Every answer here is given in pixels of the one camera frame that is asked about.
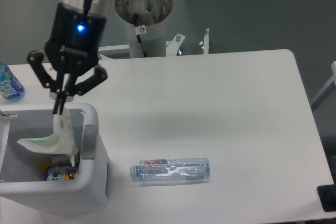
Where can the white metal stand leg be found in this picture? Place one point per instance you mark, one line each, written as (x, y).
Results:
(325, 90)

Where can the clear plastic bottle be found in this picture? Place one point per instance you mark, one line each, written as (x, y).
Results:
(161, 170)

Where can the colourful snack package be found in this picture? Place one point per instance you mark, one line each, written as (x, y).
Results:
(59, 168)

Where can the black clamp at table edge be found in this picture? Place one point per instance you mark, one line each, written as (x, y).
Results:
(327, 197)

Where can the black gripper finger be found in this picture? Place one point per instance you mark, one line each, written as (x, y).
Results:
(35, 59)
(72, 89)

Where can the blue labelled water bottle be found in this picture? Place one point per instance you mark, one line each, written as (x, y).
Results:
(11, 88)

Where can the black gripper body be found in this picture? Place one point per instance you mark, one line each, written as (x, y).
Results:
(74, 38)

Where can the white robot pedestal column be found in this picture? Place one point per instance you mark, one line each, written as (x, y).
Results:
(145, 24)

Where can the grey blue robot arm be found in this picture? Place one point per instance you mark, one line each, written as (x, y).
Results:
(87, 7)

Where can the white paper wrapper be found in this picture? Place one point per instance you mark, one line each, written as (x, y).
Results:
(61, 141)

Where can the white plastic trash can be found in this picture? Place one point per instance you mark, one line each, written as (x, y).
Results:
(22, 174)

